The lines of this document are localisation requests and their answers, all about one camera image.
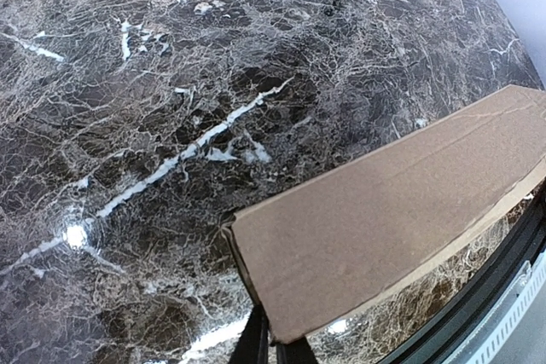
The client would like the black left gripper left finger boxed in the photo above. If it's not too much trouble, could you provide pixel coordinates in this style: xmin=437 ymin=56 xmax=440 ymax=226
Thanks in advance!
xmin=228 ymin=306 xmax=269 ymax=364

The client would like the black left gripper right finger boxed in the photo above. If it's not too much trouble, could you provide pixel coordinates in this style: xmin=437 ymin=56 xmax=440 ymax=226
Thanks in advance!
xmin=276 ymin=337 xmax=318 ymax=364

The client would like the brown cardboard box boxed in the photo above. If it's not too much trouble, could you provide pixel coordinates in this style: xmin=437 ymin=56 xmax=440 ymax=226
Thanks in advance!
xmin=231 ymin=85 xmax=545 ymax=344

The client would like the black front rail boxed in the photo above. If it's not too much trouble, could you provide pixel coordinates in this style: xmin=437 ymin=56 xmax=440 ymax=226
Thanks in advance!
xmin=381 ymin=194 xmax=545 ymax=363

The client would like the white slotted cable duct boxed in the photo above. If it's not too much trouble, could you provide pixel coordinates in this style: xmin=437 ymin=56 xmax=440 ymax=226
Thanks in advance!
xmin=460 ymin=253 xmax=545 ymax=363

